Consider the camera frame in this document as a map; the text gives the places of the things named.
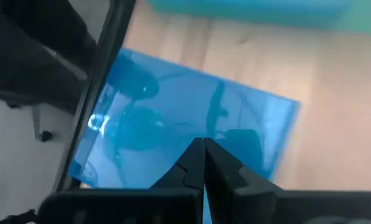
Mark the black crossbar with silver brackets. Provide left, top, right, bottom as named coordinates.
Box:
left=53, top=0, right=136, bottom=192

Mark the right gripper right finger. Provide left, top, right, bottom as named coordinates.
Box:
left=204, top=139, right=284, bottom=224

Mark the green translucent tray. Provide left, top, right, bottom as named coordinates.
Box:
left=144, top=0, right=371, bottom=35

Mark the black office chair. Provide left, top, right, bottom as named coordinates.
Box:
left=0, top=0, right=111, bottom=143

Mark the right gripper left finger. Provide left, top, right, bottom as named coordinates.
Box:
left=151, top=138, right=205, bottom=190

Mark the blue disc case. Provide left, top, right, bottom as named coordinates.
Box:
left=146, top=0, right=353, bottom=30
left=67, top=47, right=302, bottom=224

